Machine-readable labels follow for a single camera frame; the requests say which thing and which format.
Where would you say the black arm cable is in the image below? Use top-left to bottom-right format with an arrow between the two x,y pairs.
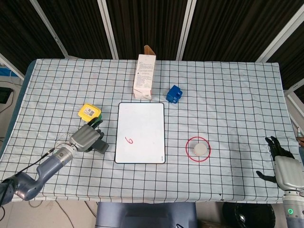
14,146 -> 57,178

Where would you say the white round cap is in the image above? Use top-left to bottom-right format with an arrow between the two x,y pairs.
193,143 -> 209,157

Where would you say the black checked white tablecloth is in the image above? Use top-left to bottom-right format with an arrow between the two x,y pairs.
0,58 -> 301,205

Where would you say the dark grey eraser block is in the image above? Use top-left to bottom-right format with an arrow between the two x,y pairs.
93,138 -> 110,154

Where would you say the red ring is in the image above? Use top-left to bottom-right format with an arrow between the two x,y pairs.
185,136 -> 211,163

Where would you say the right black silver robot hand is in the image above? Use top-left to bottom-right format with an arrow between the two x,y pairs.
256,135 -> 304,191

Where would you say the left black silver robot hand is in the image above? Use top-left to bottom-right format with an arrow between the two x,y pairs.
68,117 -> 105,153

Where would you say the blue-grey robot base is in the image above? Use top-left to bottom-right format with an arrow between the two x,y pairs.
95,201 -> 198,228

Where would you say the white red carton box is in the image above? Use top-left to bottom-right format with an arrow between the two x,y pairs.
132,45 -> 157,100

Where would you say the green container yellow lid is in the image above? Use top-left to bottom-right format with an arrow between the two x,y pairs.
77,103 -> 103,124

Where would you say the grey floor cable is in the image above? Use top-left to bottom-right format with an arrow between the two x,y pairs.
28,200 -> 98,228

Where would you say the black floor box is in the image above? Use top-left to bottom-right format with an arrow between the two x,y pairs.
0,87 -> 13,104

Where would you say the white whiteboard black rim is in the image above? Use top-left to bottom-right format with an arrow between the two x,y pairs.
114,102 -> 166,164

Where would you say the blue toy brick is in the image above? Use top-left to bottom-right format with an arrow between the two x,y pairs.
166,85 -> 183,105

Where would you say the white metal frame post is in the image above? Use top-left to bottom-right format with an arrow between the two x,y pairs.
175,0 -> 198,61
97,0 -> 119,60
256,9 -> 304,63
284,84 -> 304,130
30,0 -> 73,59
0,53 -> 26,80

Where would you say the black tyre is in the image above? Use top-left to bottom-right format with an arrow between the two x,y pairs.
222,202 -> 282,228

